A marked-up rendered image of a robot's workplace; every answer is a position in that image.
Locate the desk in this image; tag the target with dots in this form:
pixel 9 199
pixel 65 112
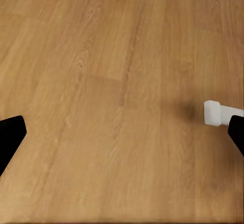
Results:
pixel 216 114

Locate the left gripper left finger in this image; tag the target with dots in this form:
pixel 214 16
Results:
pixel 12 133

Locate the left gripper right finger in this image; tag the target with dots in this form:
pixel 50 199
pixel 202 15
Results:
pixel 236 131

